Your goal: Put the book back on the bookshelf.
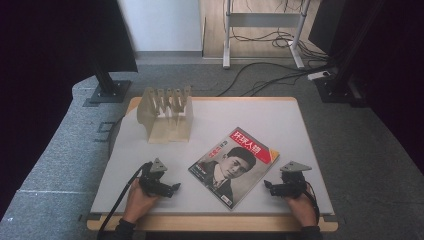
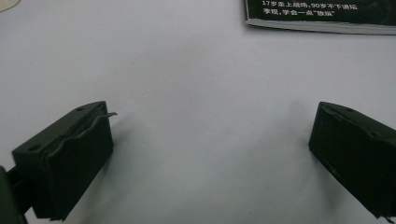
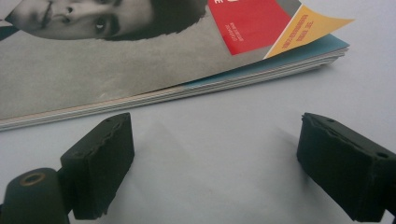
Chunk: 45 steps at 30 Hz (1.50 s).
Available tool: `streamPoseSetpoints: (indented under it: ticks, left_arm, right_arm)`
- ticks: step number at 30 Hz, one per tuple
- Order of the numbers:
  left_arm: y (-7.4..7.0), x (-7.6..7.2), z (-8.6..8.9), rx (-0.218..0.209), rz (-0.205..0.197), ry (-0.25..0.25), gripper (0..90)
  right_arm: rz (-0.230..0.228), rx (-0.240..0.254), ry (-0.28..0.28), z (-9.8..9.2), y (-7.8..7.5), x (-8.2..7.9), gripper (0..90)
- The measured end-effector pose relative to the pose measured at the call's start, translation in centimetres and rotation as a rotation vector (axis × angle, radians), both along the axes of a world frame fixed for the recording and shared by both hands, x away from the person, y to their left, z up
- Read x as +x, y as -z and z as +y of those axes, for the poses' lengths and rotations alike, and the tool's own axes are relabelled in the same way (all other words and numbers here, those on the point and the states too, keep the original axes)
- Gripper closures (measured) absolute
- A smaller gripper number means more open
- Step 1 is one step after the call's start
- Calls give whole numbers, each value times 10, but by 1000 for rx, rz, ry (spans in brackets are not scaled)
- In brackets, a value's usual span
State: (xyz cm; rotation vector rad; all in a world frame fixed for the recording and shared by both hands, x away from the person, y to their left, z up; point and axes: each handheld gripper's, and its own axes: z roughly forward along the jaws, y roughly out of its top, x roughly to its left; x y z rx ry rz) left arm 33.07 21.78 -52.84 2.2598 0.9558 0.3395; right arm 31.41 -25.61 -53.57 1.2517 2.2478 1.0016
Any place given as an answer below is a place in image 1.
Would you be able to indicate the wooden slotted file rack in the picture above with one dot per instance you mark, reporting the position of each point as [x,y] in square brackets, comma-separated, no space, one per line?
[166,116]

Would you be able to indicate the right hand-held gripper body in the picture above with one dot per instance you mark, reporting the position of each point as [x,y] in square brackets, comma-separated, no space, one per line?
[293,181]

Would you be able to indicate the white power strip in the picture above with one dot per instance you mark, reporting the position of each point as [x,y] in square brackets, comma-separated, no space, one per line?
[319,75]

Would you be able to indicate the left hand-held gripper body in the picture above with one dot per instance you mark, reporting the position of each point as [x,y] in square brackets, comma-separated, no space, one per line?
[154,181]

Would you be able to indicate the black curtain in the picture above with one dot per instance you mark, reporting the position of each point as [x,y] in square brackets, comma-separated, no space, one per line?
[393,66]
[36,83]

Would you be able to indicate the white metal desk frame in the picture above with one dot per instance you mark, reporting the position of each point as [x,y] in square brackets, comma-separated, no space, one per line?
[263,20]

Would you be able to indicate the magazine with portrait cover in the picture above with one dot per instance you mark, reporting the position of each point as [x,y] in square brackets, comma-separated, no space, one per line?
[233,166]

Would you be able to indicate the white table mat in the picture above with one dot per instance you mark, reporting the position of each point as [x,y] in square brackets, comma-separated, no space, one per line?
[213,116]

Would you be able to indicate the black metal stand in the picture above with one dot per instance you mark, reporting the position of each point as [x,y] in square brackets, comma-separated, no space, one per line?
[340,76]
[108,83]

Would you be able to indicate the person's right hand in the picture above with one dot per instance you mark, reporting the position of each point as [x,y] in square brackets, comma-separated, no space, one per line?
[301,208]

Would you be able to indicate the person's left hand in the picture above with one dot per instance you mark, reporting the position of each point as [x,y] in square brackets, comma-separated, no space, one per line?
[138,203]

